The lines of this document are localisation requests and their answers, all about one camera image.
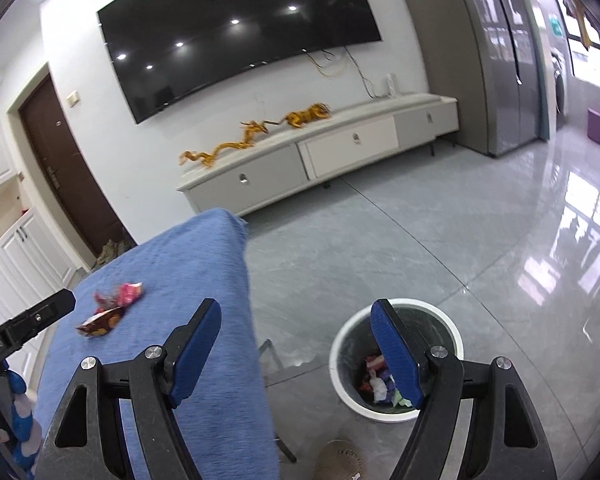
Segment person's left hand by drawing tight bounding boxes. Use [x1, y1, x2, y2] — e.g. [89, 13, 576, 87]
[5, 369, 43, 473]

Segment golden dragon figurine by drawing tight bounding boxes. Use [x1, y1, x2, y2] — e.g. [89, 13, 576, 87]
[179, 119, 271, 168]

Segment white television cabinet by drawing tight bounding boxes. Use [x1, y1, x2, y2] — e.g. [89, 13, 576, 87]
[176, 94, 460, 217]

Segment brown entrance door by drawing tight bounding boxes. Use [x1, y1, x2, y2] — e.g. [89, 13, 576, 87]
[20, 74, 126, 258]

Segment blue towel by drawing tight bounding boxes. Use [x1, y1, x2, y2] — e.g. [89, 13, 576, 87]
[32, 208, 281, 480]

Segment red snack packet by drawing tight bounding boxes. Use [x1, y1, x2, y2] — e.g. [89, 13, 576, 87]
[76, 306, 127, 338]

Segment television cable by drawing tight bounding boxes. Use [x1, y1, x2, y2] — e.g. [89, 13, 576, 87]
[305, 46, 388, 98]

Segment grey refrigerator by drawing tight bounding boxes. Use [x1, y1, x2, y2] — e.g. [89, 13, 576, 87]
[390, 0, 551, 158]

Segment washing machine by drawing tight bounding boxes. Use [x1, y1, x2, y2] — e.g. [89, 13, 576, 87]
[550, 50, 573, 131]

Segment white bin with black bag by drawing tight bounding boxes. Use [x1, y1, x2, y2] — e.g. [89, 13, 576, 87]
[329, 299, 465, 421]

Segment pair of beige shoes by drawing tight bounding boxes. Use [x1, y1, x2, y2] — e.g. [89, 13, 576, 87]
[95, 242, 119, 267]

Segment pile of snack wrappers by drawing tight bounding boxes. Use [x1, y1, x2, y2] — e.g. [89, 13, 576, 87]
[358, 353, 413, 407]

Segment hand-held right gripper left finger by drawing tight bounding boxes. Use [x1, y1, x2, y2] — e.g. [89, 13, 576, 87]
[32, 298, 223, 480]

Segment hanging clothes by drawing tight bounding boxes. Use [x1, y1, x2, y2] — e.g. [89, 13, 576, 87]
[562, 0, 596, 51]

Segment black wall television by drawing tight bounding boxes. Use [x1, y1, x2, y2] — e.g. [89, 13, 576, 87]
[96, 0, 383, 125]

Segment beige slipper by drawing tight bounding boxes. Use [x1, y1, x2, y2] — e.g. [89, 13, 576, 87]
[314, 440, 367, 480]

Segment golden tiger figurine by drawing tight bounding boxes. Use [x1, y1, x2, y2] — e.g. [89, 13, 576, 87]
[280, 103, 333, 128]

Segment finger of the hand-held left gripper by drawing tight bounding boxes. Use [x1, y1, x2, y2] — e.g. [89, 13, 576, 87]
[0, 289, 77, 361]

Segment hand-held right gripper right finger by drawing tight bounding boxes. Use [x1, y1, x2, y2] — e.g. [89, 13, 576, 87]
[370, 298, 558, 480]

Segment pink candy wrapper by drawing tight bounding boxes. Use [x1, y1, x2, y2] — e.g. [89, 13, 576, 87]
[94, 282, 145, 308]

